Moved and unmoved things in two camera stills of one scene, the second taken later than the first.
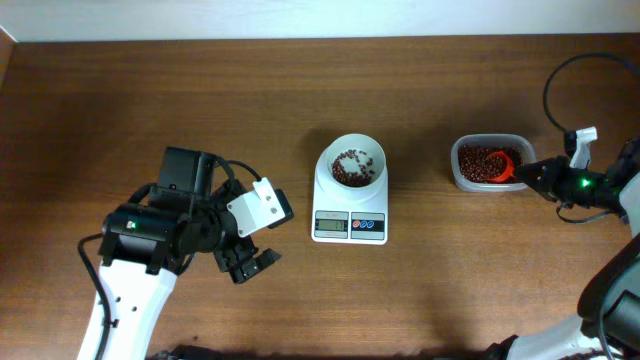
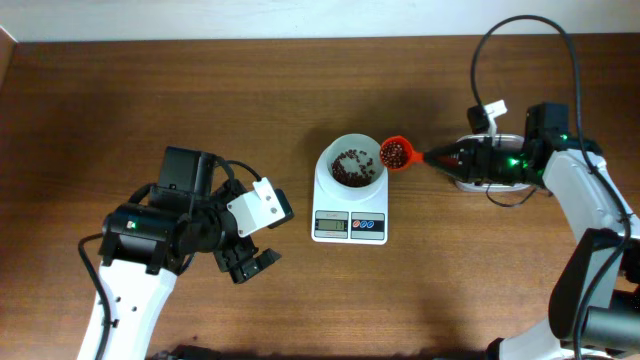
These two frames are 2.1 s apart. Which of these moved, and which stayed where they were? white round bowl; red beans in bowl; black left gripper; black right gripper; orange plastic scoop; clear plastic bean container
Moved: black right gripper; orange plastic scoop
Stayed: white round bowl; black left gripper; red beans in bowl; clear plastic bean container
